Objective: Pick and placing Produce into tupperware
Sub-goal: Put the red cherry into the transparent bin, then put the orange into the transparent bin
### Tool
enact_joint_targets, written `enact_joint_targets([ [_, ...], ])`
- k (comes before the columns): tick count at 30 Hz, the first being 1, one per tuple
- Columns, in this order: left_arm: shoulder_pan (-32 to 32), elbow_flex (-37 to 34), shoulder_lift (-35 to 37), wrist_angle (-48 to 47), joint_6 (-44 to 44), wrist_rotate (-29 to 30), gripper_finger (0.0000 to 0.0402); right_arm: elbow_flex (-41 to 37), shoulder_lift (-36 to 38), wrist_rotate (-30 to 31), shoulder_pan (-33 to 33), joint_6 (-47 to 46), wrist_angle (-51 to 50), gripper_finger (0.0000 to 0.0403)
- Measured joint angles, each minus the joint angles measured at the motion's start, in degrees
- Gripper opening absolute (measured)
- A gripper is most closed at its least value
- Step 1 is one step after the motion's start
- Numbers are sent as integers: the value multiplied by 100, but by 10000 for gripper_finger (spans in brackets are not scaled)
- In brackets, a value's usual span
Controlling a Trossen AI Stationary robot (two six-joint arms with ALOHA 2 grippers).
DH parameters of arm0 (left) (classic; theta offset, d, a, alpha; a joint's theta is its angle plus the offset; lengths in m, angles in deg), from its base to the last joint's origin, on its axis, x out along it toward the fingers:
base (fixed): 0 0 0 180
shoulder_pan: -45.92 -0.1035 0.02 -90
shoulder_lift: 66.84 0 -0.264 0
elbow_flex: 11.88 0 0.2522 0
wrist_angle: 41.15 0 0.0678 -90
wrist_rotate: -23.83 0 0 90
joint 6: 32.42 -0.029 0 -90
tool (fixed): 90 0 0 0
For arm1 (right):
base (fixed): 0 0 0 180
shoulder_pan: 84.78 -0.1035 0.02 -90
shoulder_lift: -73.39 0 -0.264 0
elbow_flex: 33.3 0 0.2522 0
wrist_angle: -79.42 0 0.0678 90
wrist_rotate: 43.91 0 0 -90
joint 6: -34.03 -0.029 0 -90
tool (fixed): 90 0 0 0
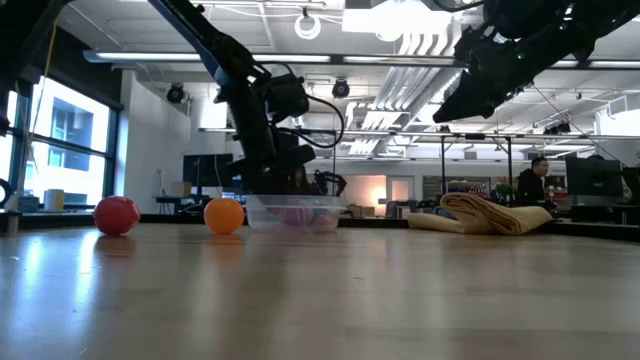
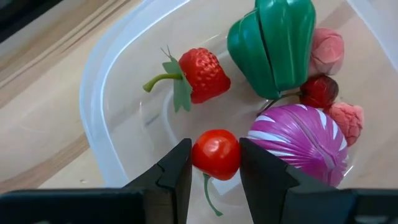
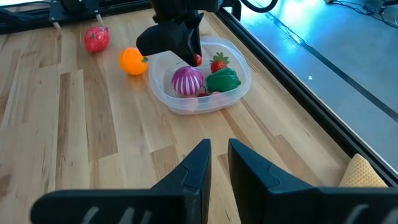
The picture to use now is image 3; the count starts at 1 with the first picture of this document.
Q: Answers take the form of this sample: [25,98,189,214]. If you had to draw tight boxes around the clear plastic tupperware container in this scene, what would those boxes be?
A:
[148,36,252,116]

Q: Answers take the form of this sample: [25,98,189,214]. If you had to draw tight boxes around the purple white toy onion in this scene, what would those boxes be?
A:
[171,65,205,96]

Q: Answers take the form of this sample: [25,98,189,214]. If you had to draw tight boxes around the large red toy tomato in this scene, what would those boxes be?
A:
[83,26,111,54]

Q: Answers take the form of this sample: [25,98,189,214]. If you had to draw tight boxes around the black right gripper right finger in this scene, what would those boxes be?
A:
[228,138,318,224]

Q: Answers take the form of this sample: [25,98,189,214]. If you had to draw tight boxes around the orange toy fruit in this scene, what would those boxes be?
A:
[119,47,149,77]

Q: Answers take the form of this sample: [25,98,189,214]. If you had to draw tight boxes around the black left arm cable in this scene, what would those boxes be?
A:
[240,0,280,14]

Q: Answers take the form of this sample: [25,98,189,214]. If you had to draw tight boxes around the dark red toy cherry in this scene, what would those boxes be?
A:
[197,85,211,98]

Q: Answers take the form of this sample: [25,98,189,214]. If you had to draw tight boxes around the red toy strawberry green leaves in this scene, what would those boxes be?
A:
[209,52,231,74]

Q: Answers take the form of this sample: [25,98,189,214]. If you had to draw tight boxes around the green toy bell pepper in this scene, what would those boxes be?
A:
[205,67,242,94]

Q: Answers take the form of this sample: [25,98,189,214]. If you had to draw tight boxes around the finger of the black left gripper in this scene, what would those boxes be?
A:
[136,19,193,63]
[186,12,205,68]

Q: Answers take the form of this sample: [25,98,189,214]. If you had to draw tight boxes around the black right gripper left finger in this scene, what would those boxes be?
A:
[152,138,213,224]

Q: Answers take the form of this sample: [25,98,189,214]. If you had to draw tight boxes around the black frame hook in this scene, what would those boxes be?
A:
[221,0,243,22]

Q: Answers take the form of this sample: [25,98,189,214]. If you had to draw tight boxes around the folded yellow towel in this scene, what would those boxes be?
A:
[338,152,389,188]

